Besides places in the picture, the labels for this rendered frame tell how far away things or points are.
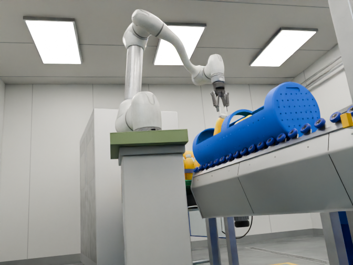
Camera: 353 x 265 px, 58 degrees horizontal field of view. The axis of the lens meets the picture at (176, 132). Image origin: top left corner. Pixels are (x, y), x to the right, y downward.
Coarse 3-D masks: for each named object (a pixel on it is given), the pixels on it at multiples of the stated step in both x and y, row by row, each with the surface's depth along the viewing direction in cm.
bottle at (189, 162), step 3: (186, 159) 234; (189, 159) 233; (192, 159) 235; (186, 162) 233; (189, 162) 232; (192, 162) 233; (186, 165) 232; (189, 165) 231; (192, 165) 232; (186, 168) 232; (189, 168) 231; (192, 168) 231; (186, 174) 231; (189, 174) 230; (192, 174) 230; (186, 177) 231; (189, 177) 229
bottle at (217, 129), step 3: (219, 120) 208; (222, 120) 207; (216, 123) 210; (219, 123) 208; (216, 126) 210; (219, 126) 208; (216, 129) 210; (219, 129) 209; (216, 132) 210; (213, 135) 213
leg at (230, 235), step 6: (228, 222) 211; (228, 228) 210; (228, 234) 210; (234, 234) 211; (228, 240) 210; (234, 240) 209; (228, 246) 210; (234, 246) 208; (228, 252) 209; (234, 252) 207; (234, 258) 206; (234, 264) 205
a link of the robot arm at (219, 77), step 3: (213, 75) 213; (216, 75) 212; (219, 75) 212; (222, 75) 213; (213, 78) 213; (216, 78) 211; (219, 78) 211; (222, 78) 212; (213, 81) 213; (216, 81) 212; (219, 81) 212; (222, 81) 213
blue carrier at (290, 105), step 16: (272, 96) 145; (288, 96) 148; (304, 96) 151; (240, 112) 186; (256, 112) 187; (272, 112) 143; (288, 112) 145; (304, 112) 149; (208, 128) 222; (224, 128) 181; (240, 128) 166; (256, 128) 155; (272, 128) 146; (288, 128) 142; (208, 144) 198; (224, 144) 182; (240, 144) 171; (256, 144) 162; (208, 160) 207
